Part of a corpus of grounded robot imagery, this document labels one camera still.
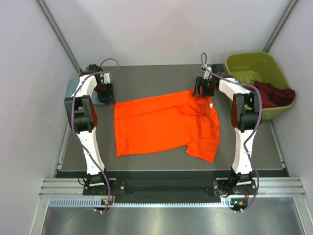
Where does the right aluminium corner post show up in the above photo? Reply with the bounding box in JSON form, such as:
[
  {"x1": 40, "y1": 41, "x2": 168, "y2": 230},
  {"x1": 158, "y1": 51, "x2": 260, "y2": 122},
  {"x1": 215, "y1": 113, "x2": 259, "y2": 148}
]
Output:
[{"x1": 262, "y1": 0, "x2": 300, "y2": 53}]

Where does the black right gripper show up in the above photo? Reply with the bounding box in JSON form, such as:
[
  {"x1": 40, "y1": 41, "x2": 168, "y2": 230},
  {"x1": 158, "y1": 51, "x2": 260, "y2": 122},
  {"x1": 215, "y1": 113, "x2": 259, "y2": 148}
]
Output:
[{"x1": 192, "y1": 77, "x2": 217, "y2": 97}]

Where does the aluminium front frame rail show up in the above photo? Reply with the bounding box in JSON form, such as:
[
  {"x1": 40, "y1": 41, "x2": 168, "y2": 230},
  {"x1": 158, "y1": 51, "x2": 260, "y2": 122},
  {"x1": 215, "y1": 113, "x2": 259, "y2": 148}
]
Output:
[{"x1": 39, "y1": 177, "x2": 306, "y2": 197}]

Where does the aluminium corner post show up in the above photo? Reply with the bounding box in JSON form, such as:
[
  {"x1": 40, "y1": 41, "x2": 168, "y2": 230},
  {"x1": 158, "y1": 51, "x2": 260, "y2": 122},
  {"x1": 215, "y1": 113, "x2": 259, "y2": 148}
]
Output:
[
  {"x1": 35, "y1": 0, "x2": 82, "y2": 72},
  {"x1": 262, "y1": 0, "x2": 300, "y2": 53}
]

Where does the dark red t shirt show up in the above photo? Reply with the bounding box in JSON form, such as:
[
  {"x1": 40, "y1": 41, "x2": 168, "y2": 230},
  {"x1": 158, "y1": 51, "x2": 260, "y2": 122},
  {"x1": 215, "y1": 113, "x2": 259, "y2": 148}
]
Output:
[{"x1": 254, "y1": 81, "x2": 295, "y2": 109}]

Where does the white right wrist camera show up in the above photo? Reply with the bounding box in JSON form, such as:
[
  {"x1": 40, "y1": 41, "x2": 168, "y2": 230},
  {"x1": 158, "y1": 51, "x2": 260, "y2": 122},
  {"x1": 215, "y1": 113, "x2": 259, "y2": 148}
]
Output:
[{"x1": 202, "y1": 66, "x2": 212, "y2": 80}]

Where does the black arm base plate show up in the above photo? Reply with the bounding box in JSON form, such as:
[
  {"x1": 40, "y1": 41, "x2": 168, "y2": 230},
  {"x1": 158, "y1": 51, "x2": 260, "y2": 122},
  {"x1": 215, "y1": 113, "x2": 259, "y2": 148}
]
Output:
[{"x1": 83, "y1": 178, "x2": 256, "y2": 197}]

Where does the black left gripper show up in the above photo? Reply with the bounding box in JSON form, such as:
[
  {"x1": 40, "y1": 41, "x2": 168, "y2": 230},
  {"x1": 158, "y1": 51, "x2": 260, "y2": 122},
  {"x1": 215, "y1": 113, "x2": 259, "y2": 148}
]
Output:
[{"x1": 94, "y1": 81, "x2": 115, "y2": 105}]

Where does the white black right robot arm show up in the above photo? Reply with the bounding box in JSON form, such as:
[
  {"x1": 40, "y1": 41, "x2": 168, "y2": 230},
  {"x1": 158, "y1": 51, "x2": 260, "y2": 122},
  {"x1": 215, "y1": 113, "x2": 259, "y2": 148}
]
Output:
[{"x1": 193, "y1": 63, "x2": 262, "y2": 194}]

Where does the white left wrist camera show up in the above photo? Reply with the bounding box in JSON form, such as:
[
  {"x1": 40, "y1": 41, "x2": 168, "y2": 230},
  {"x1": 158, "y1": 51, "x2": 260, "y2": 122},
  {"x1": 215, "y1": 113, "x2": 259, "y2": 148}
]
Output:
[{"x1": 102, "y1": 73, "x2": 112, "y2": 84}]

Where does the folded grey-blue t shirt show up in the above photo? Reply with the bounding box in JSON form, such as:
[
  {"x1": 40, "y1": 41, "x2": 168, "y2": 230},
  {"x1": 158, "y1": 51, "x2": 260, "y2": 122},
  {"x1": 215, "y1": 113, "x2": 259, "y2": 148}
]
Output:
[{"x1": 66, "y1": 79, "x2": 103, "y2": 105}]

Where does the green plastic basket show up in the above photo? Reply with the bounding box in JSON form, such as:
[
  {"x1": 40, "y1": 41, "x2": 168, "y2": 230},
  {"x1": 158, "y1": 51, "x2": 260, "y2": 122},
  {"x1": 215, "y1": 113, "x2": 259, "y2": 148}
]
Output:
[{"x1": 225, "y1": 51, "x2": 295, "y2": 120}]

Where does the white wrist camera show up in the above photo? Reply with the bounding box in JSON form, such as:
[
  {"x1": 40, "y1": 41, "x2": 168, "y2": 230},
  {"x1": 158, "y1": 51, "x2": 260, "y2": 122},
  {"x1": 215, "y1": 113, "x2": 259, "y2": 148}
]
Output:
[
  {"x1": 102, "y1": 73, "x2": 112, "y2": 84},
  {"x1": 202, "y1": 66, "x2": 212, "y2": 80}
]

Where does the left aluminium corner post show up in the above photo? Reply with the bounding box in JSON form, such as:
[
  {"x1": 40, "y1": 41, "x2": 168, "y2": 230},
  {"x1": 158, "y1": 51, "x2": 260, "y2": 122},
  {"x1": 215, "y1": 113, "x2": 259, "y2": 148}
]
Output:
[{"x1": 35, "y1": 0, "x2": 82, "y2": 72}]

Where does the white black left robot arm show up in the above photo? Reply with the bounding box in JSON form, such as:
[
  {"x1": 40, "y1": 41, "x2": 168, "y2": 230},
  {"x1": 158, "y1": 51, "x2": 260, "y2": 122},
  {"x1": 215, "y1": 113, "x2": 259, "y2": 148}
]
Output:
[{"x1": 64, "y1": 64, "x2": 115, "y2": 196}]

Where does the orange t shirt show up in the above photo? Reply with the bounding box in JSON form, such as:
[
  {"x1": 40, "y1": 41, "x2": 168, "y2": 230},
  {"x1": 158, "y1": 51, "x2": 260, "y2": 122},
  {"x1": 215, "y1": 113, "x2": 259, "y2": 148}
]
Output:
[{"x1": 114, "y1": 90, "x2": 220, "y2": 163}]

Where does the slotted grey cable duct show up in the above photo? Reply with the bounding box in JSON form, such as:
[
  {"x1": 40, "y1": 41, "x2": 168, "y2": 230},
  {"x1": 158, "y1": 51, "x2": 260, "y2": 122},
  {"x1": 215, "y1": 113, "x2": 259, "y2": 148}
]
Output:
[{"x1": 49, "y1": 197, "x2": 247, "y2": 208}]

